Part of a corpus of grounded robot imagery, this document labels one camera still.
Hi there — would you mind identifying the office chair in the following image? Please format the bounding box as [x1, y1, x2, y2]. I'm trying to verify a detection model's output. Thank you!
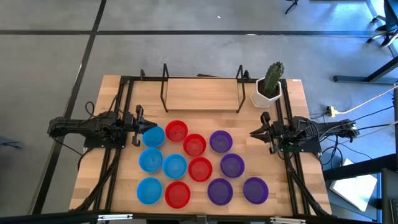
[366, 14, 398, 44]

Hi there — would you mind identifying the blue mini bowl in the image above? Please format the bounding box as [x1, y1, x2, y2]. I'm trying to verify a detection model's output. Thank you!
[138, 147, 164, 174]
[136, 177, 164, 206]
[142, 125, 166, 149]
[162, 153, 188, 180]

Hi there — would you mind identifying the dark grey cabinet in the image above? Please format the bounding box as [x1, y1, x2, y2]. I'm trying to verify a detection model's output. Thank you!
[322, 154, 398, 224]

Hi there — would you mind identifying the yellow power strip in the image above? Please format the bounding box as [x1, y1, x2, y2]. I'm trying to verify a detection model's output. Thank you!
[325, 105, 339, 118]

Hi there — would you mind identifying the red mini bowl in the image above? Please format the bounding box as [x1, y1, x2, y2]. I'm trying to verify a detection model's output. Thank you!
[187, 156, 214, 183]
[164, 119, 189, 143]
[182, 133, 207, 157]
[164, 180, 192, 210]

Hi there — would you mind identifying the desk with black legs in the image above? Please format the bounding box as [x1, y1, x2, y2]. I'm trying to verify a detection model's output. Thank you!
[333, 55, 398, 85]

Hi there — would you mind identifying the black stand leg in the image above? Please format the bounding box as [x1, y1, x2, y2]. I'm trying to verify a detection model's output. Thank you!
[284, 0, 300, 15]

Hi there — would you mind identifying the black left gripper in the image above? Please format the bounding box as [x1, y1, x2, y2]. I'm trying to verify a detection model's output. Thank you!
[123, 105, 158, 147]

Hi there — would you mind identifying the white box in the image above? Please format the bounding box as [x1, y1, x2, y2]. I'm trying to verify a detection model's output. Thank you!
[328, 157, 379, 213]

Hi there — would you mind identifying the black aluminium table frame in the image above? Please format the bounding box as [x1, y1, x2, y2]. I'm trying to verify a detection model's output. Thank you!
[70, 68, 333, 218]

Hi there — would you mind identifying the black power cable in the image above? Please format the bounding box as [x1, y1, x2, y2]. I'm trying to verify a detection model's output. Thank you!
[351, 105, 396, 123]

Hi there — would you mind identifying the silver metal bracket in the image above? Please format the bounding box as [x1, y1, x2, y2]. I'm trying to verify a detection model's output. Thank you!
[269, 217, 307, 224]
[98, 213, 134, 222]

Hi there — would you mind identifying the white plant pot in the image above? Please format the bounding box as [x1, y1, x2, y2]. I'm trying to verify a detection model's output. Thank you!
[250, 77, 283, 109]

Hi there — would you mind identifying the white power cable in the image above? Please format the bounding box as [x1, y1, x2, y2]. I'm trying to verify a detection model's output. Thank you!
[337, 83, 398, 114]

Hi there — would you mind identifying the person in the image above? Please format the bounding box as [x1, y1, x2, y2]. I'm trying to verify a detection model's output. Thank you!
[374, 0, 398, 48]

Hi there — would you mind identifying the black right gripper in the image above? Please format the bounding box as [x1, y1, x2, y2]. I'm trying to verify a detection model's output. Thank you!
[249, 111, 292, 156]

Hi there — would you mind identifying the green cactus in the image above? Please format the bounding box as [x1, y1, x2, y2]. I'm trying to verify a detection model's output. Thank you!
[263, 60, 285, 98]

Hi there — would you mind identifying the black crossbar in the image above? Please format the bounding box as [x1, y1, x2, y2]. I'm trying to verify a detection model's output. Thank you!
[0, 210, 398, 224]

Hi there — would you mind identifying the purple mini bowl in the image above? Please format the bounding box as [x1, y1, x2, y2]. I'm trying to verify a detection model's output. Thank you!
[209, 129, 234, 154]
[243, 176, 269, 205]
[220, 152, 246, 179]
[206, 177, 234, 207]

